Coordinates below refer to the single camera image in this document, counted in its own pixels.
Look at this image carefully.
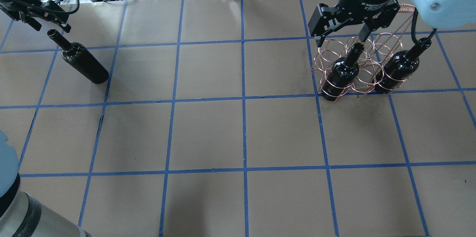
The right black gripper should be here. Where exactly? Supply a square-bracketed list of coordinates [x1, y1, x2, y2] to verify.
[308, 0, 400, 48]

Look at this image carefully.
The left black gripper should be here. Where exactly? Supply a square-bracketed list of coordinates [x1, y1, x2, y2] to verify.
[1, 0, 71, 33]

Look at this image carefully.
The dark wine bottle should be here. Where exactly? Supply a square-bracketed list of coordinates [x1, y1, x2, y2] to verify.
[321, 42, 364, 102]
[46, 29, 109, 84]

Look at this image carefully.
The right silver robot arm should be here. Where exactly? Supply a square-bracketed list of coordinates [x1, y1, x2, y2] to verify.
[308, 0, 476, 47]

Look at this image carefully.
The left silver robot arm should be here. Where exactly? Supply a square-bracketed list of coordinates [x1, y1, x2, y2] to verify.
[0, 0, 90, 237]

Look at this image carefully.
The dark wine bottle far basket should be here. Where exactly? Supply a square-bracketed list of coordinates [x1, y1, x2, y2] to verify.
[372, 38, 431, 93]

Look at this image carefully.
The copper wire wine basket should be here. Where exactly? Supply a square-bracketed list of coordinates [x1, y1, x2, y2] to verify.
[311, 4, 415, 103]

